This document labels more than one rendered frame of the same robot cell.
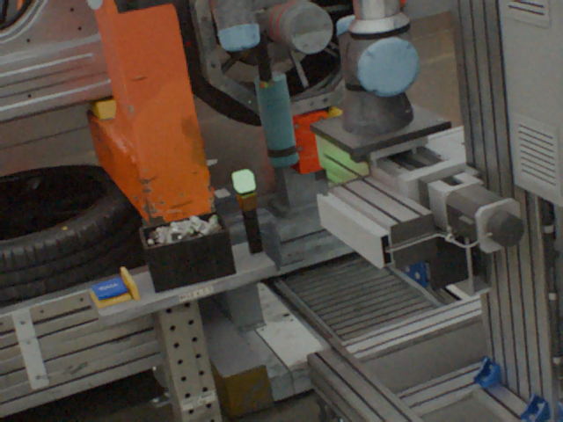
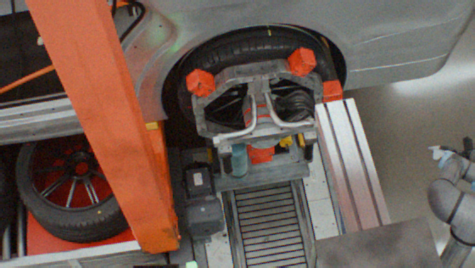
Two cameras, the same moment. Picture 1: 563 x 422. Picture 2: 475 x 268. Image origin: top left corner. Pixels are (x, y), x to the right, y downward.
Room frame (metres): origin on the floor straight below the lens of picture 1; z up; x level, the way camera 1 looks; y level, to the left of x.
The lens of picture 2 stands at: (1.64, -0.37, 3.36)
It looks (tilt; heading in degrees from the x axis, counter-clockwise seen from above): 60 degrees down; 14
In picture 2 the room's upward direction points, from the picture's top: 6 degrees counter-clockwise
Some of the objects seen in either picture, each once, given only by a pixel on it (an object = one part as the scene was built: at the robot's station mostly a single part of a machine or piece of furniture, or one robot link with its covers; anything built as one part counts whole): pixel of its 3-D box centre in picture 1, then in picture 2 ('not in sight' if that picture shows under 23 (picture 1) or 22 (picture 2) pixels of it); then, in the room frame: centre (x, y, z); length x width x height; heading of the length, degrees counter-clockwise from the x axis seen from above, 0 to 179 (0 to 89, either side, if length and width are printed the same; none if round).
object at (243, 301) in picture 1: (233, 249); (202, 196); (2.99, 0.17, 0.26); 0.42 x 0.18 x 0.35; 18
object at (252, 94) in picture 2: not in sight; (237, 111); (3.03, -0.04, 1.03); 0.19 x 0.18 x 0.11; 18
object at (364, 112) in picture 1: (375, 98); not in sight; (2.23, -0.22, 0.87); 0.15 x 0.15 x 0.10
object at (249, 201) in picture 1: (247, 200); not in sight; (2.50, 0.09, 0.59); 0.04 x 0.04 x 0.04; 18
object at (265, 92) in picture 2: not in sight; (287, 103); (3.09, -0.23, 1.03); 0.19 x 0.18 x 0.11; 18
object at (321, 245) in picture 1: (303, 229); (255, 151); (3.34, -0.05, 0.13); 0.50 x 0.36 x 0.10; 108
